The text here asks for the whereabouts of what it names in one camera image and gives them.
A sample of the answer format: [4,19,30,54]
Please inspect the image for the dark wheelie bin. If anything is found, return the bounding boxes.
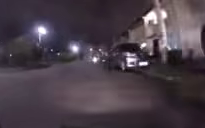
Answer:
[167,48,183,66]

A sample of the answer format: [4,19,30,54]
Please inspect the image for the street lamp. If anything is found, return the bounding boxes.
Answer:
[36,25,48,48]

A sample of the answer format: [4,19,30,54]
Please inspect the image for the pale building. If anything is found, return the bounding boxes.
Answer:
[116,0,205,61]

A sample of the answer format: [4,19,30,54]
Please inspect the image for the dark bush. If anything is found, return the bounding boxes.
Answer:
[6,35,41,66]

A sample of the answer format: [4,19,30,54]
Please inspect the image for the pale pole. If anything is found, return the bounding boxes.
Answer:
[153,0,169,64]

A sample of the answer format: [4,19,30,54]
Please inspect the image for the grey asphalt road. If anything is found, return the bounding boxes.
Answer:
[0,59,205,128]

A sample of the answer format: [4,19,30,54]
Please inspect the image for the dark parked car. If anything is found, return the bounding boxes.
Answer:
[103,42,151,72]

